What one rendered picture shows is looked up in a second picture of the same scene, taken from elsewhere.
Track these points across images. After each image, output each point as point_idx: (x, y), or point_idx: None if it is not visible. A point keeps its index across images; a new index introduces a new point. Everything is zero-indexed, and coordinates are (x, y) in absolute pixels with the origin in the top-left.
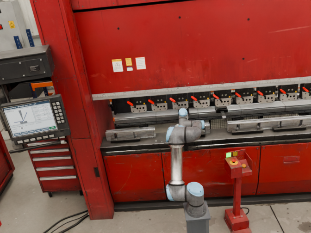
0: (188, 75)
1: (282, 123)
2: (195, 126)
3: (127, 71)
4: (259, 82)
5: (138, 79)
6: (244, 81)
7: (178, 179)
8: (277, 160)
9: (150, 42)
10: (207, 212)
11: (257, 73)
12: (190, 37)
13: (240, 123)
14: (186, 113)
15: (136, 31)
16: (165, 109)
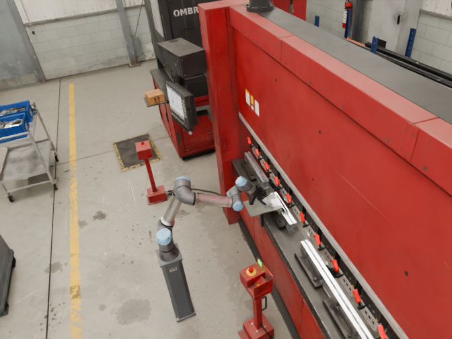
0: (278, 151)
1: (340, 307)
2: (194, 193)
3: (251, 108)
4: (323, 227)
5: (255, 122)
6: (312, 209)
7: (164, 218)
8: (313, 337)
9: (261, 91)
10: (167, 262)
11: (322, 213)
12: (281, 111)
13: (308, 253)
14: (239, 185)
15: (255, 72)
16: (266, 170)
